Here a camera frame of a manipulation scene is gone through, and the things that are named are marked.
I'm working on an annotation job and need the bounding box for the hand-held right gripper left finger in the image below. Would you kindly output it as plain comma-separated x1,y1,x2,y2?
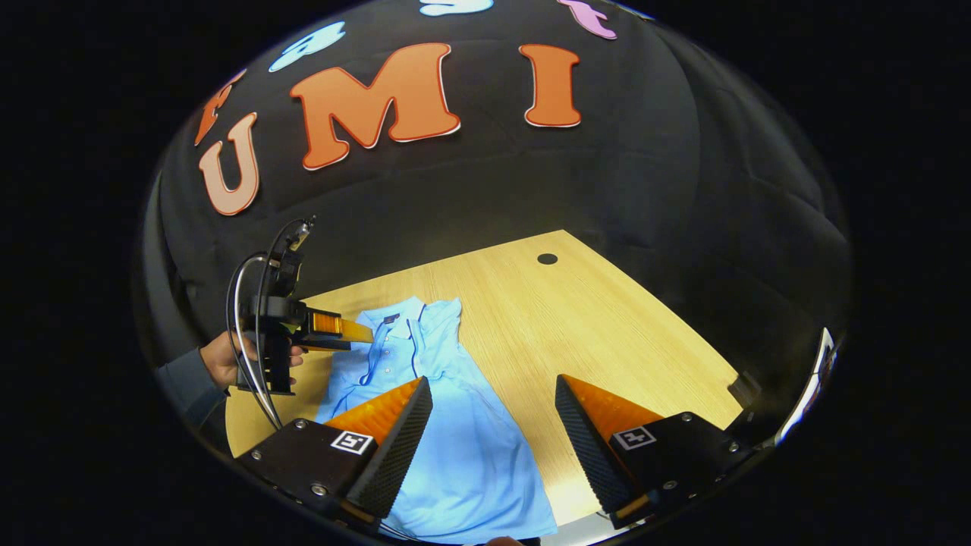
235,375,434,532

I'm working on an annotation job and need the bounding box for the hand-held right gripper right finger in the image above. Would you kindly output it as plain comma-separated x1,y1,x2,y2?
554,373,759,530

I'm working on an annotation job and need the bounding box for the light blue T-shirt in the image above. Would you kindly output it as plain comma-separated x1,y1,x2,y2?
315,296,558,545

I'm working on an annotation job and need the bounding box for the black cable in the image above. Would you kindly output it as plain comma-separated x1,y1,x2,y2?
254,218,313,395

